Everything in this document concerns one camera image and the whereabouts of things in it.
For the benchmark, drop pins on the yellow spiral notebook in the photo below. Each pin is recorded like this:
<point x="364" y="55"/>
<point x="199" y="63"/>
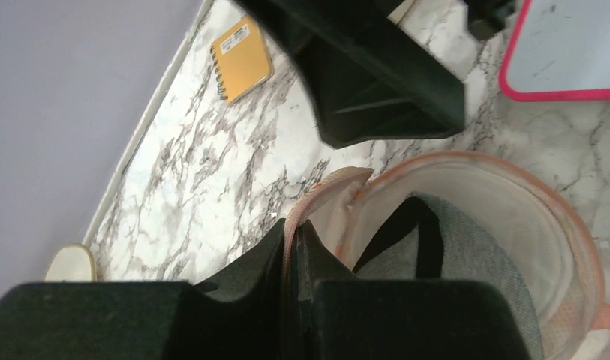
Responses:
<point x="240" y="59"/>

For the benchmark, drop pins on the white cylindrical mesh bag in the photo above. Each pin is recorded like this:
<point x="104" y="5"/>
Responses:
<point x="72" y="263"/>

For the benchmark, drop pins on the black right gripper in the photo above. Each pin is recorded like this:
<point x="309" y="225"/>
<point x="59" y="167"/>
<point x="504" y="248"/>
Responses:
<point x="367" y="80"/>

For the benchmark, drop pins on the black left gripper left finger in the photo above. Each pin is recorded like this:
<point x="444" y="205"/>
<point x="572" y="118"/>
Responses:
<point x="231" y="315"/>

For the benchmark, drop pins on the floral mesh laundry bag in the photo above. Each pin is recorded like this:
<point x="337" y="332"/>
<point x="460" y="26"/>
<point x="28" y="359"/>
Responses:
<point x="540" y="232"/>

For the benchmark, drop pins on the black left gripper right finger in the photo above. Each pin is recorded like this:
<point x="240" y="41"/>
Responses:
<point x="335" y="315"/>

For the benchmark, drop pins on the grey black bra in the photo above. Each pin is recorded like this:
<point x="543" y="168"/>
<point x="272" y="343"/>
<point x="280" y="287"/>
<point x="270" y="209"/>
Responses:
<point x="428" y="237"/>

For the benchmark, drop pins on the pink framed whiteboard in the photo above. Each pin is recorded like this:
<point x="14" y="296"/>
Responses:
<point x="558" y="51"/>

